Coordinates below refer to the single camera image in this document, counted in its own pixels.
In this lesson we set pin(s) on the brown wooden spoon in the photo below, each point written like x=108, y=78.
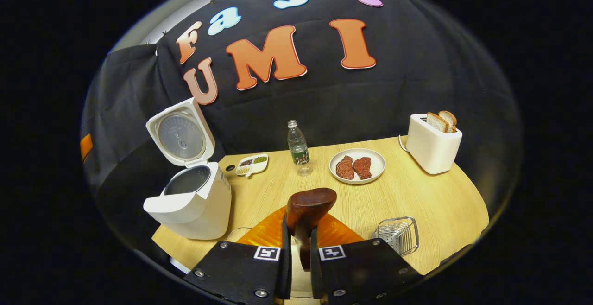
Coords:
x=308, y=205

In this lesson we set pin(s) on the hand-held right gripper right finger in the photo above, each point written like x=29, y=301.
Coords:
x=361, y=272

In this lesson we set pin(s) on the round white plate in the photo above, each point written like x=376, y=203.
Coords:
x=377, y=163

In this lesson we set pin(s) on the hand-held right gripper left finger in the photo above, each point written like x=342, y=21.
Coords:
x=241, y=272

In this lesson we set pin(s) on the white toaster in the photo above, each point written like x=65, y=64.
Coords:
x=431, y=149

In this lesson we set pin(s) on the white divided grain dish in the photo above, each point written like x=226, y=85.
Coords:
x=252, y=165

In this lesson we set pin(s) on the red meat piece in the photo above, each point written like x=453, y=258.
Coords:
x=362, y=168
x=345, y=168

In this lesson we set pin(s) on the black backdrop cloth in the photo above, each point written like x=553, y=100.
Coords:
x=398, y=78

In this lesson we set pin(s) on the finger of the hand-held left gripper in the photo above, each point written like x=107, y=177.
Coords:
x=86, y=147

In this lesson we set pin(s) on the white rice cooker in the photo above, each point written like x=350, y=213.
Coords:
x=194, y=207

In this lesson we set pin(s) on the toast bread slice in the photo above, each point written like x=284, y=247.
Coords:
x=437, y=122
x=450, y=119

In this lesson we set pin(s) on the clear plastic water bottle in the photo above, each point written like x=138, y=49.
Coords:
x=299, y=149

